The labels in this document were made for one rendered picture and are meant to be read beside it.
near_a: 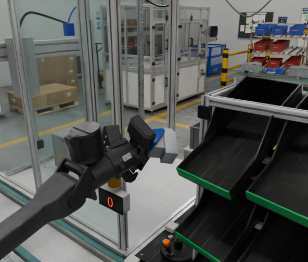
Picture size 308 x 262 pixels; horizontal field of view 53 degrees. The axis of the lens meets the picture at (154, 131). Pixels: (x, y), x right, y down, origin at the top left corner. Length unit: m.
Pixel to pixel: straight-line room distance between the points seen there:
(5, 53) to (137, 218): 1.07
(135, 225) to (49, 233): 0.40
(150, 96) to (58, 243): 4.90
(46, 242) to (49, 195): 0.91
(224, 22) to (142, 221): 11.03
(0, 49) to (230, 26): 10.84
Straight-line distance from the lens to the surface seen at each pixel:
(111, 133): 0.66
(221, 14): 12.30
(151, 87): 6.04
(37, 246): 1.46
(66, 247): 1.42
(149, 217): 1.63
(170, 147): 0.68
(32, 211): 0.57
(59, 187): 0.57
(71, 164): 0.59
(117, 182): 1.09
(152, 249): 1.28
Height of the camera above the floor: 1.82
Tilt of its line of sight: 20 degrees down
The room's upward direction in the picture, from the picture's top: straight up
